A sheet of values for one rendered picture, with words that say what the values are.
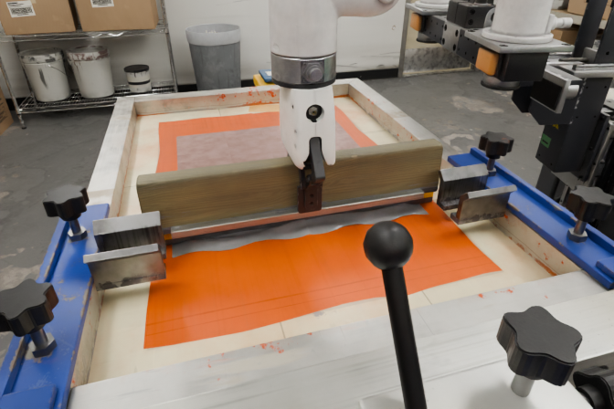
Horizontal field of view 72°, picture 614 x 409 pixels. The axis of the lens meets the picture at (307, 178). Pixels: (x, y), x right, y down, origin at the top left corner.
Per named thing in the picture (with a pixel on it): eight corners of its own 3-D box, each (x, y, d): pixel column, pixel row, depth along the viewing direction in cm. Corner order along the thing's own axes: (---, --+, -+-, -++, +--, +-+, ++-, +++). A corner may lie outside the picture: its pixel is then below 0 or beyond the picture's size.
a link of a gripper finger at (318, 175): (329, 163, 46) (322, 192, 50) (312, 112, 50) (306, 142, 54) (319, 164, 45) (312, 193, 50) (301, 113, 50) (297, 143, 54)
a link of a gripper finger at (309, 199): (329, 174, 50) (327, 220, 53) (321, 162, 53) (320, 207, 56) (302, 178, 49) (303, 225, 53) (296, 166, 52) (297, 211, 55)
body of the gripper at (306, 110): (349, 77, 45) (344, 169, 51) (321, 55, 54) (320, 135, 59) (281, 82, 43) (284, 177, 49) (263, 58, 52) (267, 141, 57)
